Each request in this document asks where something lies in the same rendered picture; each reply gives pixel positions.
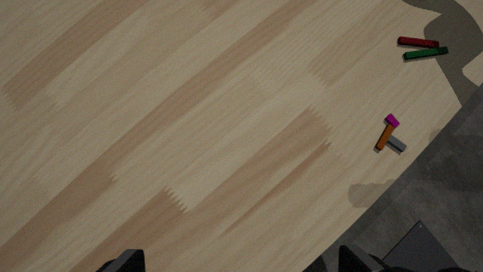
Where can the dark green rod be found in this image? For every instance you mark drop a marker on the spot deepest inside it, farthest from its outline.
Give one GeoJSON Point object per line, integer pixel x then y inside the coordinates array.
{"type": "Point", "coordinates": [425, 53]}

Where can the dark red rod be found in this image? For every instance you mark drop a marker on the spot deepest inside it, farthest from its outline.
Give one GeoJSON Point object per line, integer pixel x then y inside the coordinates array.
{"type": "Point", "coordinates": [416, 42]}

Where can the magenta rectangular block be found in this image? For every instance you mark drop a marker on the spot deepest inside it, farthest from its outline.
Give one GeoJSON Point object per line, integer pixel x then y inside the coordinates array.
{"type": "Point", "coordinates": [391, 120]}

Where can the orange rod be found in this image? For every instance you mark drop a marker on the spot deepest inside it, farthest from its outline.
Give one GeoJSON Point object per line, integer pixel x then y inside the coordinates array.
{"type": "Point", "coordinates": [384, 137]}

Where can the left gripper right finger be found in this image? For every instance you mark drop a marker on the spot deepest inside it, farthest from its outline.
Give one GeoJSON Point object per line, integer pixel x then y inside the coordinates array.
{"type": "Point", "coordinates": [351, 258]}

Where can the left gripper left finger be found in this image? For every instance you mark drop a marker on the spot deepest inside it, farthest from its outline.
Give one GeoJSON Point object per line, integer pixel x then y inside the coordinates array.
{"type": "Point", "coordinates": [131, 260]}

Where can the grey rod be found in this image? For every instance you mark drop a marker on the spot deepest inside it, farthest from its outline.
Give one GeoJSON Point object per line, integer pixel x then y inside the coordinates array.
{"type": "Point", "coordinates": [396, 143]}

